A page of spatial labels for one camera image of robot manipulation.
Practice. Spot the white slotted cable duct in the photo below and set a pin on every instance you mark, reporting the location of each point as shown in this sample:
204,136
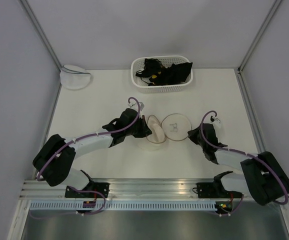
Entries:
124,205

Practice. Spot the white plastic basket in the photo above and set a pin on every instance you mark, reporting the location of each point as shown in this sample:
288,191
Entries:
167,61

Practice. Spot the aluminium mounting rail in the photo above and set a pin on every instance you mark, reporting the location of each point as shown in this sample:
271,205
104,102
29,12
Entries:
122,189

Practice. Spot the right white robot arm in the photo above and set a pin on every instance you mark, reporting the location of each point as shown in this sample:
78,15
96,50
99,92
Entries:
260,176

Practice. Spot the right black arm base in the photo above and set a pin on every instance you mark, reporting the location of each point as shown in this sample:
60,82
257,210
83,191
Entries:
215,189

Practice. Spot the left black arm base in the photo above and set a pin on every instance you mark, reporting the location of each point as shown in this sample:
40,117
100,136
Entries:
80,185

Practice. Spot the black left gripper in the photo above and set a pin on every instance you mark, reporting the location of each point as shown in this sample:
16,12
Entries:
145,131

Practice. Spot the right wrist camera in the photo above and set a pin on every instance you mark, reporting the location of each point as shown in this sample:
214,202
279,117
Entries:
215,121

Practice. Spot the black bra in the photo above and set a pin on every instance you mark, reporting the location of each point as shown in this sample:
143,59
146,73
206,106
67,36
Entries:
151,66
176,74

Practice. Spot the white folded mesh bag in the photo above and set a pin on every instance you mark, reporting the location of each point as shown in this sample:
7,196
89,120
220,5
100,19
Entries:
74,77

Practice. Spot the yellow bra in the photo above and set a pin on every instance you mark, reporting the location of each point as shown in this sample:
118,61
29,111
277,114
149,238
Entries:
154,77

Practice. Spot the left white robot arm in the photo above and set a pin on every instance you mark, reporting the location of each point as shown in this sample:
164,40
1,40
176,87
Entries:
54,162

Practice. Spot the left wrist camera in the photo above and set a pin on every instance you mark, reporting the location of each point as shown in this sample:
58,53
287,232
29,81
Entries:
137,107

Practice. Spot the white mesh laundry bag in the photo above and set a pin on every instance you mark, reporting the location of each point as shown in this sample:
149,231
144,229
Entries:
174,127

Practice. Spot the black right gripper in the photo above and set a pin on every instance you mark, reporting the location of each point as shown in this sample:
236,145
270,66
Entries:
192,134

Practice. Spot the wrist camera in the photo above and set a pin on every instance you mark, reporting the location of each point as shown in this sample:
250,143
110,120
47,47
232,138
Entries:
137,107
215,121

